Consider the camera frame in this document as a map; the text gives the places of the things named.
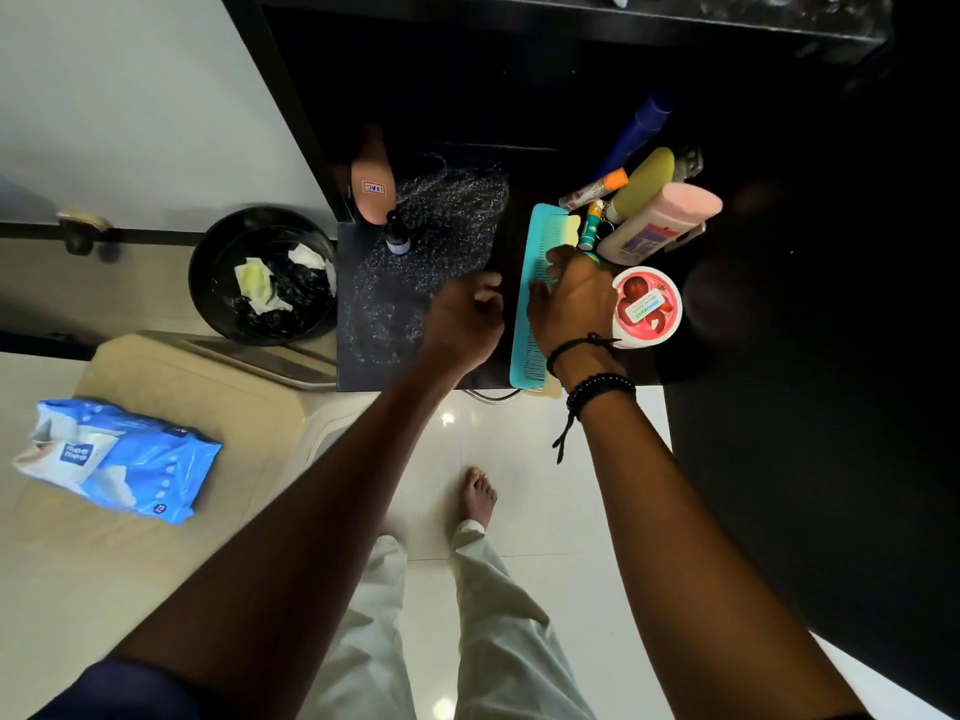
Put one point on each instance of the person's right forearm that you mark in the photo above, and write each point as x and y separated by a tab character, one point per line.
690	577

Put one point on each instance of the yellow-green bottle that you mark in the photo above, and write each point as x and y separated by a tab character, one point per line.
645	183

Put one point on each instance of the teal plastic comb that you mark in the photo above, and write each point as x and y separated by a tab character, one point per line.
538	236

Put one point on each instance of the orange-capped tube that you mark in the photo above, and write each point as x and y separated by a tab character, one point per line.
592	190

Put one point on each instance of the crumpled white tissue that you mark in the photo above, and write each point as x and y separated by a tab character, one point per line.
307	257

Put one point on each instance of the white bottle with pink cap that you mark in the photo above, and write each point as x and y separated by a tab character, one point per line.
660	221

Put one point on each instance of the black bin liner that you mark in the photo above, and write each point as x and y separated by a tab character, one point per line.
300	303

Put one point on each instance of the person's dark blue sleeve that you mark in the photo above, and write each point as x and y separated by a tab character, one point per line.
127	693

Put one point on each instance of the person's bare foot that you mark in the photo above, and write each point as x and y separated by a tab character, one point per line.
478	496

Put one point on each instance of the orange-brown bottle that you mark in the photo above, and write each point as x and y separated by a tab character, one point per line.
373	179

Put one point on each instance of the person's right thumb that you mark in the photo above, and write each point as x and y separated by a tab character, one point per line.
538	296

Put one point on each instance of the black stone shelf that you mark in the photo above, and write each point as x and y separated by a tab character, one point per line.
712	14

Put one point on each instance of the crumpled yellowish tissue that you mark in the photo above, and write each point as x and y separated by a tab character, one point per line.
256	284

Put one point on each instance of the person's right hand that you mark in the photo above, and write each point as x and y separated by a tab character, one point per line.
577	303

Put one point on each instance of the blue wet wipes packet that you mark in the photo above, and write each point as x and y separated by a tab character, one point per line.
124	461

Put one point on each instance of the black round waste bin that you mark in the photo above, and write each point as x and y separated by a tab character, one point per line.
214	251

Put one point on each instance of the round red white tub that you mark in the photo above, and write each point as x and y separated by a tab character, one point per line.
649	307

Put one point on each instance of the dark blue bottle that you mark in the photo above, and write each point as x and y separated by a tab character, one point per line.
634	134

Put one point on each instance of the small dark dropper bottle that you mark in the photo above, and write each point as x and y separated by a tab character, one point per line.
397	236

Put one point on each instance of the person's cream trousers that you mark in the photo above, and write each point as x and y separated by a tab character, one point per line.
502	637

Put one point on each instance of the person's left fingers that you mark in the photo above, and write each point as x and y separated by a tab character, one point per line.
484	286

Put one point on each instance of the small teal tube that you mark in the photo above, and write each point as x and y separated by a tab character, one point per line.
590	228

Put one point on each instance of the metal nail clipper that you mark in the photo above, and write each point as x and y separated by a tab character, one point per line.
688	164

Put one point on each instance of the beige plastic chair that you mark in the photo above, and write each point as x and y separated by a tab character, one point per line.
247	419

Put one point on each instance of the person's left forearm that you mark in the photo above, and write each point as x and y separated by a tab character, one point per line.
300	547

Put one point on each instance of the metal door stopper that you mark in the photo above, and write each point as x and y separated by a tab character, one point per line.
79	226

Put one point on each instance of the person's left hand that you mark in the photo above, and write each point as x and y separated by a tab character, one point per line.
461	326

